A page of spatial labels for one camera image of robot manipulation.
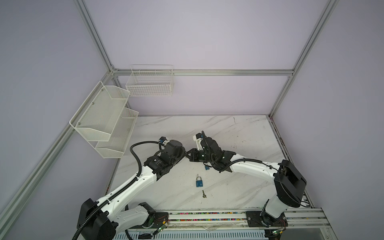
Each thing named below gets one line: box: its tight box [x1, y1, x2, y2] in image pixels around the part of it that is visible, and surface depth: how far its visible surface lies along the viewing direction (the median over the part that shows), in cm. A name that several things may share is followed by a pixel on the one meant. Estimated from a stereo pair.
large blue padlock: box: [196, 176, 203, 188], surface depth 88 cm
